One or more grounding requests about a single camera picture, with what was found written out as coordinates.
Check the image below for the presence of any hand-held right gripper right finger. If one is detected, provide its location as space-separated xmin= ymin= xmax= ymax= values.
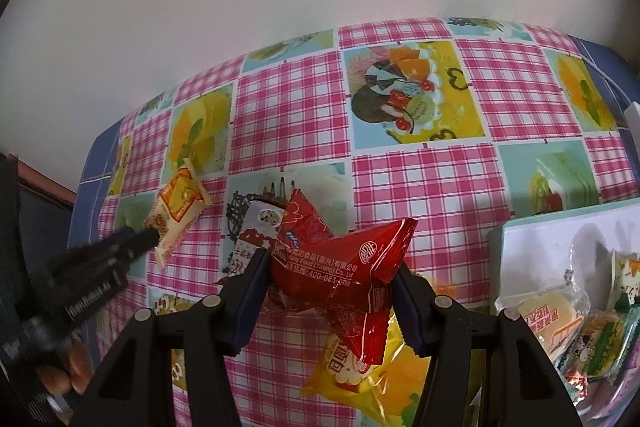
xmin=391 ymin=264 xmax=586 ymax=427

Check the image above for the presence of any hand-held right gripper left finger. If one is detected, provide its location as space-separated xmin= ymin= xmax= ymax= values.
xmin=72 ymin=247 xmax=273 ymax=427

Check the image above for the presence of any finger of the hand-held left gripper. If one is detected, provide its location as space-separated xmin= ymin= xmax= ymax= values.
xmin=75 ymin=227 xmax=160 ymax=280

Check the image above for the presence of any orange yellow biscuit packet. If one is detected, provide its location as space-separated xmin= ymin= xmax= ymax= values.
xmin=144 ymin=158 xmax=213 ymax=268

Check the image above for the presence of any red snack packet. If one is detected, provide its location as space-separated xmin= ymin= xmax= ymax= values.
xmin=267 ymin=188 xmax=418 ymax=365

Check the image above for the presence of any white tray with teal rim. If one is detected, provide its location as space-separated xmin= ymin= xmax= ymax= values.
xmin=487 ymin=199 xmax=640 ymax=427

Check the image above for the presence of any clear packet with green pastry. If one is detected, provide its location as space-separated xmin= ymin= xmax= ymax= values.
xmin=555 ymin=309 xmax=628 ymax=380

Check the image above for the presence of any person's left hand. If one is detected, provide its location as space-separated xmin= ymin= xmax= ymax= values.
xmin=37 ymin=339 xmax=96 ymax=398

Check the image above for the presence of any white and maroon snack packet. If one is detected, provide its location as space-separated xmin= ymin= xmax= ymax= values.
xmin=215 ymin=199 xmax=288 ymax=288

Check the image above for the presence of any yellow snack packet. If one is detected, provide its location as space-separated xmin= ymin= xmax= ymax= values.
xmin=300 ymin=312 xmax=433 ymax=427

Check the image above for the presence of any brown wooden furniture edge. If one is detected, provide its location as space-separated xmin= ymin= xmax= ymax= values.
xmin=15 ymin=157 xmax=78 ymax=212

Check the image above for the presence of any pink checkered printed tablecloth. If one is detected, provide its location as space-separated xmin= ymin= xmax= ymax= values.
xmin=77 ymin=18 xmax=640 ymax=427

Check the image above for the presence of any clear cake snack packet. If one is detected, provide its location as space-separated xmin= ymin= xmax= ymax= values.
xmin=495 ymin=279 xmax=593 ymax=358

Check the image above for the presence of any beige snack packet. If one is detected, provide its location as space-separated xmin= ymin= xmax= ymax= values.
xmin=610 ymin=249 xmax=640 ymax=308

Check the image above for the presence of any white cable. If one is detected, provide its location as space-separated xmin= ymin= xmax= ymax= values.
xmin=575 ymin=52 xmax=631 ymax=108

